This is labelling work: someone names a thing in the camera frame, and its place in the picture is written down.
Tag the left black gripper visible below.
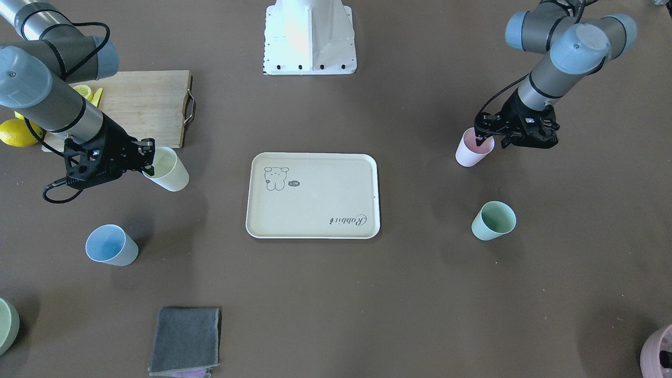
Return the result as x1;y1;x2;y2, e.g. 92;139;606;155
474;97;560;149

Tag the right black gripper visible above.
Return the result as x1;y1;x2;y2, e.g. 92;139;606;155
64;115;155;191

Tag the pink cup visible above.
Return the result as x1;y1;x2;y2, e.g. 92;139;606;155
455;128;496;167

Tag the cream yellow cup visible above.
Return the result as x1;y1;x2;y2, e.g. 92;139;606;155
142;146;190;192

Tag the green cup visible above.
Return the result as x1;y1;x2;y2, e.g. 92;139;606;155
472;201;518;241

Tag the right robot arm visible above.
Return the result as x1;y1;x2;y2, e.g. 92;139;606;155
1;1;155;191

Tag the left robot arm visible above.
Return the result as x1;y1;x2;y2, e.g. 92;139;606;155
474;1;638;149

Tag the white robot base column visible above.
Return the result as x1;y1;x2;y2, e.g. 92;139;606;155
262;1;358;75

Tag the cream rabbit tray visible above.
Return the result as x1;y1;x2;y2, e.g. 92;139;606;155
246;152;380;239

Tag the bamboo cutting board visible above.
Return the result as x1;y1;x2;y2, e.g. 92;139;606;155
41;70;197;153

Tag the blue cup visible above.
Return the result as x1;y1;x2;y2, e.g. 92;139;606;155
86;224;139;266

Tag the yellow toy knife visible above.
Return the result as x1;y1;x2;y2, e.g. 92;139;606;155
91;88;103;108

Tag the lemon slice upper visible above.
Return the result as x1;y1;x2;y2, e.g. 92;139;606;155
72;85;94;101

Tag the whole lemon outer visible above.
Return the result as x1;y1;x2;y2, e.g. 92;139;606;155
1;118;37;148

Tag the grey folded cloth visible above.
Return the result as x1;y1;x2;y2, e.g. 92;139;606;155
148;307;221;377

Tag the green bowl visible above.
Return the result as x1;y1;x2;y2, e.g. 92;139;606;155
0;298;20;355

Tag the pink bowl with ice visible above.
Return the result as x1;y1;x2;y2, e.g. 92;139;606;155
640;325;671;377

